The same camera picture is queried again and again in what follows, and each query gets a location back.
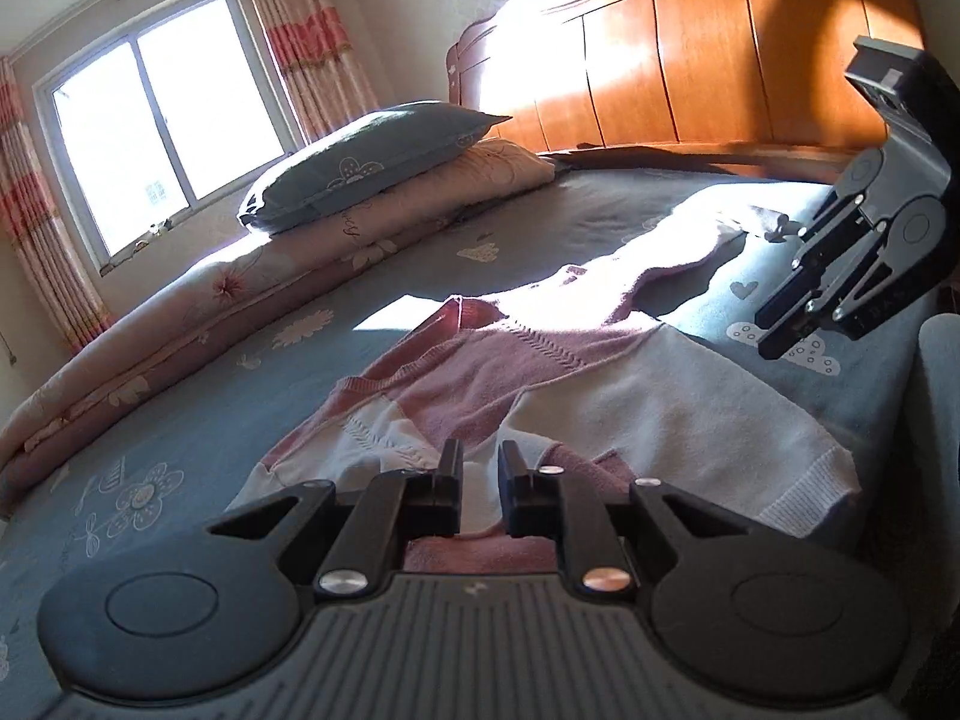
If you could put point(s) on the peach floral pillow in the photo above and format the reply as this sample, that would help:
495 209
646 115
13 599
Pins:
465 184

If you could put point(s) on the window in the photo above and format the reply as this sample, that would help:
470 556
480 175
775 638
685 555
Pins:
165 120

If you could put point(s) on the blue floral pillow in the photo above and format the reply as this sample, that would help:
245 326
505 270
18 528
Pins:
360 165

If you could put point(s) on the folded pink floral quilt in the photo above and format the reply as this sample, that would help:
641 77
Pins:
150 330

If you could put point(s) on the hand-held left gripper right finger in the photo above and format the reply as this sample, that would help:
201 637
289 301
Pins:
516 495

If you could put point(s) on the pink and cream knit sweater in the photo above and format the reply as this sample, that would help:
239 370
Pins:
645 405

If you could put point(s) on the bed with blue floral sheet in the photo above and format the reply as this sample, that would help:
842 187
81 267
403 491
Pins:
187 420

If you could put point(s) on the pink striped curtain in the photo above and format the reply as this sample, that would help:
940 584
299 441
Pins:
307 37
37 225

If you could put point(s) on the wooden headboard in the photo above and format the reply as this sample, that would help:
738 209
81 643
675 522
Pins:
675 60

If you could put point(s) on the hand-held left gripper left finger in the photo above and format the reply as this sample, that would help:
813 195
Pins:
448 495

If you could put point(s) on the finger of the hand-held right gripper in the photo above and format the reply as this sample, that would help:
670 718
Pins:
821 247
877 292

